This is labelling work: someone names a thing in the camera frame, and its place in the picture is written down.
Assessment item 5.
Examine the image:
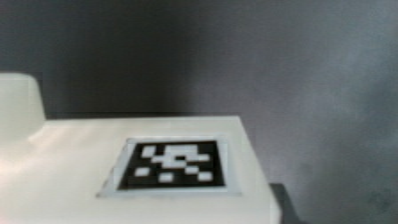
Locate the white front drawer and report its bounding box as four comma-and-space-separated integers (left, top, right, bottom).
0, 73, 280, 224

